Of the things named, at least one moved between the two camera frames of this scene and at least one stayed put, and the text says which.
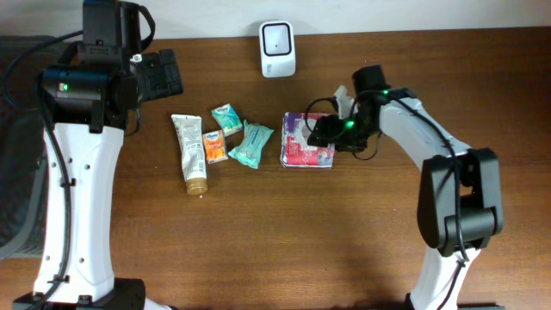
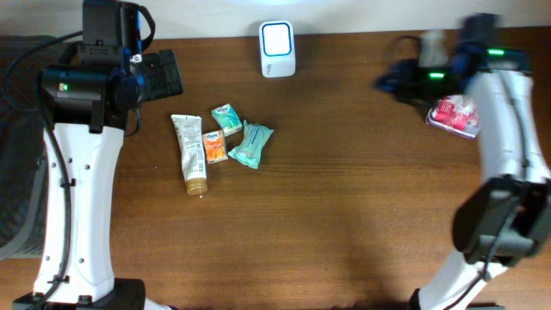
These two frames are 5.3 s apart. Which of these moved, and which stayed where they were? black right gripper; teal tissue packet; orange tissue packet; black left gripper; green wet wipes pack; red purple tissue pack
Moved: black right gripper; red purple tissue pack
Stayed: teal tissue packet; orange tissue packet; green wet wipes pack; black left gripper
